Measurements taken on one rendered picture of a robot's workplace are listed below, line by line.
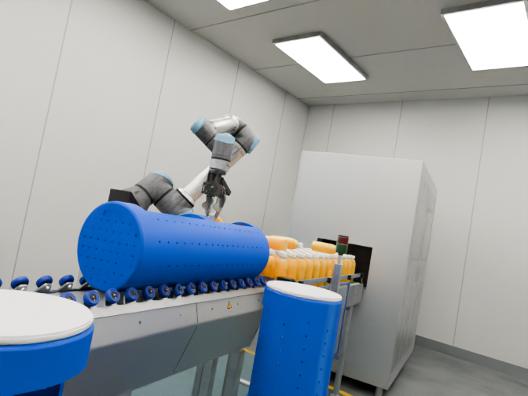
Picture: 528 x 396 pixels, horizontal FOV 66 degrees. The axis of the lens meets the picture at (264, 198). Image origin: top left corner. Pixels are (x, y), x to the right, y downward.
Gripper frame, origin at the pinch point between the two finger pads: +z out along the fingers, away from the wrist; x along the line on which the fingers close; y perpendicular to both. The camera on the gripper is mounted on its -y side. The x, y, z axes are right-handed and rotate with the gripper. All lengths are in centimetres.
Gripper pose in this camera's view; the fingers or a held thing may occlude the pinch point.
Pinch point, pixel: (212, 214)
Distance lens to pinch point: 187.9
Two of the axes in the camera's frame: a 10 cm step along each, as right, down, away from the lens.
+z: -1.9, 9.8, -0.7
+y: -4.4, -1.4, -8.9
